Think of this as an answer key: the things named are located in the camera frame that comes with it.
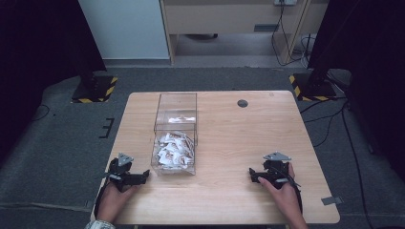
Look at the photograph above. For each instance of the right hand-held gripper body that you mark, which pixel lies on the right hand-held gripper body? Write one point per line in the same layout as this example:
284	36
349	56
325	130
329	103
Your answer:
276	170

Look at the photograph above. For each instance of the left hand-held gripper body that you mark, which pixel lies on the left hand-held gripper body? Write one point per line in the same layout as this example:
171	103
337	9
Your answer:
122	175

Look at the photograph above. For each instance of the person's left hand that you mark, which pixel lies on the person's left hand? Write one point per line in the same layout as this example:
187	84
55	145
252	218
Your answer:
113	200

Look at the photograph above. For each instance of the person's right hand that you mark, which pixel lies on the person's right hand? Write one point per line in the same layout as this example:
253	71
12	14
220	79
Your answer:
285	197

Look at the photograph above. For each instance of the pile of white packets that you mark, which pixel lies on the pile of white packets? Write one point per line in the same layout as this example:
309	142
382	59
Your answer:
175	151

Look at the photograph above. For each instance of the clear acrylic two-compartment box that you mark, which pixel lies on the clear acrylic two-compartment box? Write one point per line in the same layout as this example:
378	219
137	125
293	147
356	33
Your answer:
175	133

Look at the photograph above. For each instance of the grey tape piece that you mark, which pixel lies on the grey tape piece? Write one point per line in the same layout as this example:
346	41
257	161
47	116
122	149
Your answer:
331	200

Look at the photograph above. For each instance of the single white packet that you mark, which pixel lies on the single white packet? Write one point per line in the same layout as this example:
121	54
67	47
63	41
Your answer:
181	120

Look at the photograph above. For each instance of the black stand base striped edge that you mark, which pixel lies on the black stand base striped edge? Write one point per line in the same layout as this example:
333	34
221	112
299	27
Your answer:
94	89
313	87

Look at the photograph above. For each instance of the black curtain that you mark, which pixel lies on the black curtain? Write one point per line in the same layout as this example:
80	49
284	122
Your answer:
38	57
366	63

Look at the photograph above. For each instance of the white panel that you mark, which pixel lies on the white panel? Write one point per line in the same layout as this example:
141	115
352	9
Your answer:
125	28

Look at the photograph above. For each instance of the light wooden desk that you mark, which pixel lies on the light wooden desk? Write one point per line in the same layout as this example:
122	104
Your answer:
235	22

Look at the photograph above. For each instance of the white power strip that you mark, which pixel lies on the white power strip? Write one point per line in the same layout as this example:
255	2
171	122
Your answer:
285	2

